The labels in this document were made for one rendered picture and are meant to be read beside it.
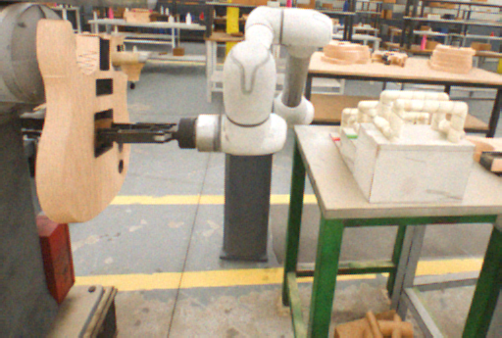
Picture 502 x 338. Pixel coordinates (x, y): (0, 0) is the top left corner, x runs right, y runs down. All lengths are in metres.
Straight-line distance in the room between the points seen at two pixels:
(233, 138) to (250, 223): 1.21
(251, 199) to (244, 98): 1.22
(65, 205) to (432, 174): 0.83
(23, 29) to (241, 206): 1.31
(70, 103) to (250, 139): 0.35
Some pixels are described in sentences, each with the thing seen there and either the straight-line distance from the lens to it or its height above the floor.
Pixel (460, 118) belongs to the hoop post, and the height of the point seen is 1.17.
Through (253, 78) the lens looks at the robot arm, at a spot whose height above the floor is 1.27.
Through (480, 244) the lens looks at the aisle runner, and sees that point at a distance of 2.62.
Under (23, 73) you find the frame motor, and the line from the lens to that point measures 0.95.
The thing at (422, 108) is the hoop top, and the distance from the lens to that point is 0.86.
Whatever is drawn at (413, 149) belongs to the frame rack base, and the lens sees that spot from 0.88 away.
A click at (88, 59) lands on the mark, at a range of 0.82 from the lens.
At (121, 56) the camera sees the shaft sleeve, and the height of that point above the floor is 1.26.
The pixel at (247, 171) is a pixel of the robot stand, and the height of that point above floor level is 0.56.
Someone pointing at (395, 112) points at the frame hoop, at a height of 1.18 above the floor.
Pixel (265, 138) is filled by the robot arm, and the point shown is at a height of 1.12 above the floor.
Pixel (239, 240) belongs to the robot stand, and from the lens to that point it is 1.99.
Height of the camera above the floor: 1.42
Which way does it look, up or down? 16 degrees down
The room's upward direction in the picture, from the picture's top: 5 degrees clockwise
